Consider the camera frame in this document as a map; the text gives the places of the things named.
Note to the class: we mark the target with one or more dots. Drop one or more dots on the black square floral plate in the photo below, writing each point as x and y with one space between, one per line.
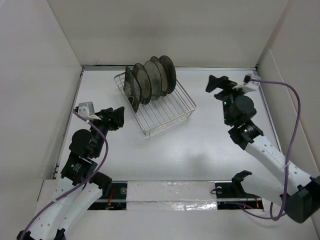
132 89

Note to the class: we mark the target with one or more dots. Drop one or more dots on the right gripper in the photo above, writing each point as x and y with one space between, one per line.
220 82

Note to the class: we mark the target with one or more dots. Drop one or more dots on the dark patterned rim plate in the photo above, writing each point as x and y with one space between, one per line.
143 80

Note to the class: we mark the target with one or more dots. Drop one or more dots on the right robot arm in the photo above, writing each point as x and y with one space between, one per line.
297 192

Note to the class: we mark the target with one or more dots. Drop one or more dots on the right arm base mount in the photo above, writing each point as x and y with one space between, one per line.
230 195

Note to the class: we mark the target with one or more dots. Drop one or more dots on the wire dish rack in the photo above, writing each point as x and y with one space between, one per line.
165 112

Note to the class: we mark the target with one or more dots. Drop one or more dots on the grey reindeer plate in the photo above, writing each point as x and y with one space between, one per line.
170 72

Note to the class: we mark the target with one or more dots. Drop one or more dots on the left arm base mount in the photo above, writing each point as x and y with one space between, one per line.
114 200

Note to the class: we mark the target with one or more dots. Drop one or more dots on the silver taped front rail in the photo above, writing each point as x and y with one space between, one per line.
171 196

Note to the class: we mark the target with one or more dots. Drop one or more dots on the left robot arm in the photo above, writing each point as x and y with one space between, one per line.
80 182

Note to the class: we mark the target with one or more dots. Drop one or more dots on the brown rimmed cream plate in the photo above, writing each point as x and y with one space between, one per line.
163 76

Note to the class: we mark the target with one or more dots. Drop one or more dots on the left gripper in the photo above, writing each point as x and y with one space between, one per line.
114 121

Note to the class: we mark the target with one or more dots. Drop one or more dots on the cream plate with tree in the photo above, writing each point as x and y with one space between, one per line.
155 79

